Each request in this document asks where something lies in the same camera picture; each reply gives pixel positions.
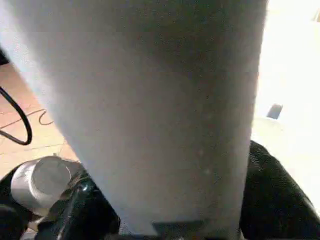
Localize thin black floor cable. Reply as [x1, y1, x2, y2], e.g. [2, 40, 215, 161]
[0, 107, 55, 135]

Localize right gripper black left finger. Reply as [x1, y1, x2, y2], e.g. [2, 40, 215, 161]
[37, 164, 122, 240]

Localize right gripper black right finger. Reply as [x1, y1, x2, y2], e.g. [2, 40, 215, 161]
[239, 139, 320, 240]

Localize white plastic table leg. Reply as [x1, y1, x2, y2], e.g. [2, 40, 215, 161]
[0, 0, 270, 238]

